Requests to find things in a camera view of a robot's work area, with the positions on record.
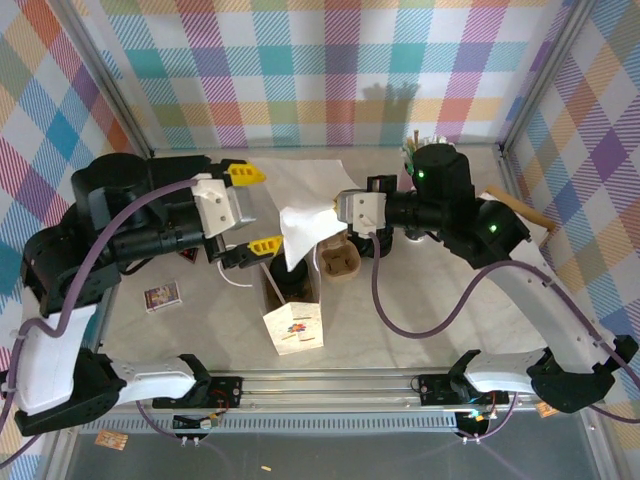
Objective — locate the white paper napkin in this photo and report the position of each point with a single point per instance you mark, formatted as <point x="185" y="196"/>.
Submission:
<point x="305" y="225"/>

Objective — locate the black plastic cup lid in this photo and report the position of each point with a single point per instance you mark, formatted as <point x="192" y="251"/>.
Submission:
<point x="289" y="272"/>

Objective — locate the brown cardboard cup carrier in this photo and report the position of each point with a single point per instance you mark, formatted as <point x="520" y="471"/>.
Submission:
<point x="274" y="291"/>
<point x="341" y="261"/>

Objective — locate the white paper bag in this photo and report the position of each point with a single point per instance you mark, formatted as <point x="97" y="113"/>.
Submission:
<point x="295" y="330"/>

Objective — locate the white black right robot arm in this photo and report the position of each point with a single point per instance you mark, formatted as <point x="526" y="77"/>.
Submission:
<point x="540" y="295"/>

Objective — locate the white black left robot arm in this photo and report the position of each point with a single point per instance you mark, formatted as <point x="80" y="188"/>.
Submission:
<point x="50" y="360"/>

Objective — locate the green white wrapped straw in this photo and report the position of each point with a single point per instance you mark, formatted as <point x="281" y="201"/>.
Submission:
<point x="437" y="140"/>
<point x="406" y="152"/>

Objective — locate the wooden stirrer stick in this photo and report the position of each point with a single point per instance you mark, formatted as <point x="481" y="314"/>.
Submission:
<point x="415" y="139"/>

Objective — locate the cardboard napkin tray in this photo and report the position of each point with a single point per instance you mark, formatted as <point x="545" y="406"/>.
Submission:
<point x="525" y="212"/>

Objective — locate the colourful tea bag packet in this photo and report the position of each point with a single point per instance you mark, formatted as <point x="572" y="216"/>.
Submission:
<point x="161" y="296"/>

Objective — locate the tray of white napkins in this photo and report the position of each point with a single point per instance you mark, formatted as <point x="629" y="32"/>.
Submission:
<point x="536" y="234"/>

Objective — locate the small green connector board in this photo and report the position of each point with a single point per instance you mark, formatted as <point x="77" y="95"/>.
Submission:
<point x="210" y="422"/>
<point x="477" y="416"/>

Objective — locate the orange paper tag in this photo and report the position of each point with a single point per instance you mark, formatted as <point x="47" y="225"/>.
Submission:
<point x="111" y="440"/>
<point x="547" y="411"/>

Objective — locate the aluminium right side rail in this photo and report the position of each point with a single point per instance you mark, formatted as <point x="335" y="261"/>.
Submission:
<point x="509" y="161"/>

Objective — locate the aluminium rail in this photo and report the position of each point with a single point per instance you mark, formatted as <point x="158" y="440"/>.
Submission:
<point x="509" y="161"/>
<point x="325" y="387"/>
<point x="102" y="325"/>

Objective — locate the aluminium left corner post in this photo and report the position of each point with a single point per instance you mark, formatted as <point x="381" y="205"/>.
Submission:
<point x="111" y="82"/>

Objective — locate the aluminium corner post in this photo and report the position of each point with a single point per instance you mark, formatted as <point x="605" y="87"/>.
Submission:
<point x="545" y="75"/>
<point x="111" y="82"/>

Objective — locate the aluminium left side rail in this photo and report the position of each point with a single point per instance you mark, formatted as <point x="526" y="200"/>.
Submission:
<point x="102" y="325"/>

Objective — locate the aluminium right corner post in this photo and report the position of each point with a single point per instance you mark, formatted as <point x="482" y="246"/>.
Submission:
<point x="545" y="75"/>

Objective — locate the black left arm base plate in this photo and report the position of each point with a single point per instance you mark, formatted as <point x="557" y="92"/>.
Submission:
<point x="231" y="392"/>

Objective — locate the aluminium front rail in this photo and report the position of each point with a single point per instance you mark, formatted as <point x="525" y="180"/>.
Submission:
<point x="325" y="387"/>

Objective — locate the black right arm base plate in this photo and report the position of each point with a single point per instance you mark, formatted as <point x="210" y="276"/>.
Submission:
<point x="432" y="390"/>

